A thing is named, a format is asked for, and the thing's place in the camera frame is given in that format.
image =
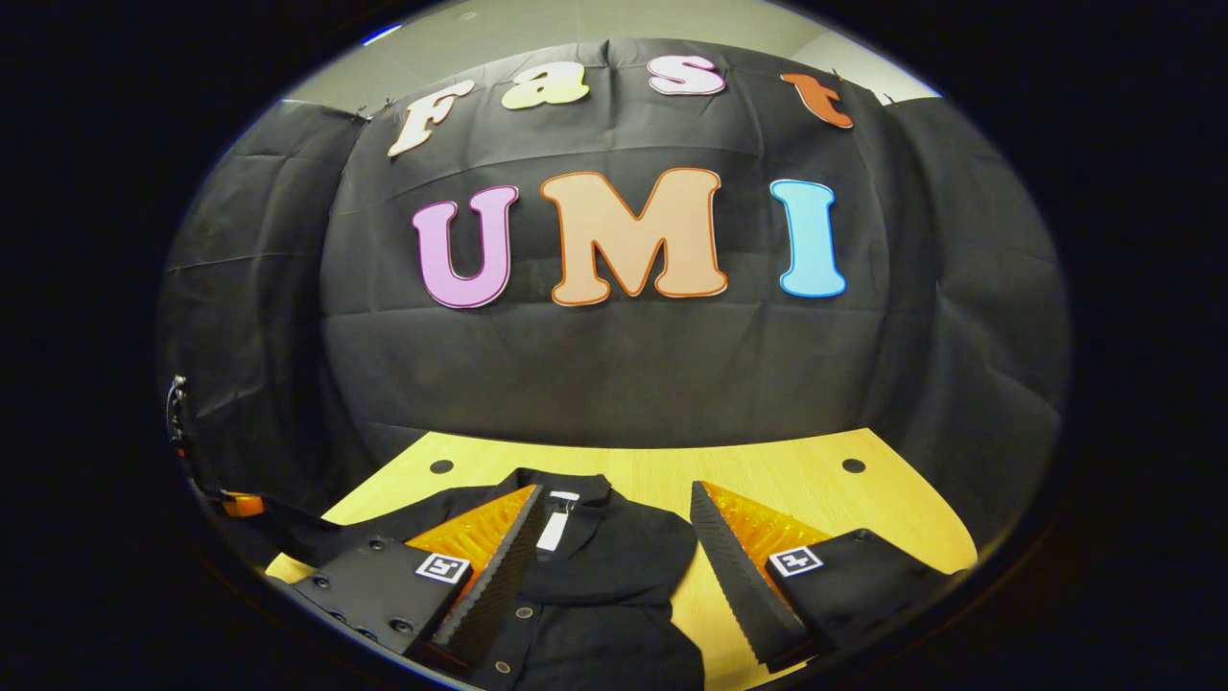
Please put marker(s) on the black backdrop cloth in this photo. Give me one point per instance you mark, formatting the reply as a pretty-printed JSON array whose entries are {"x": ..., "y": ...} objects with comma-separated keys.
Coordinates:
[{"x": 614, "y": 374}]

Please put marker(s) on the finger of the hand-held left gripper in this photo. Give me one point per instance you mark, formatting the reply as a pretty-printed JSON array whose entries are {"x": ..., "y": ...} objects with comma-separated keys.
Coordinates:
[{"x": 242, "y": 505}]

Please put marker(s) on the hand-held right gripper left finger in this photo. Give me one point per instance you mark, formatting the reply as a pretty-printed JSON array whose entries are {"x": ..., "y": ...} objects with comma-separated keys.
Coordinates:
[{"x": 508, "y": 576}]

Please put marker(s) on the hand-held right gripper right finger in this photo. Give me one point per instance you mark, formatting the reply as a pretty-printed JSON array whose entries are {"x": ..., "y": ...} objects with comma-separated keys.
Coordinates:
[{"x": 739, "y": 585}]

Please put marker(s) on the black button shirt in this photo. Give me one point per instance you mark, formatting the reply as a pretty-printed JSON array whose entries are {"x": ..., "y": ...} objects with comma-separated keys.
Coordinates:
[{"x": 614, "y": 566}]

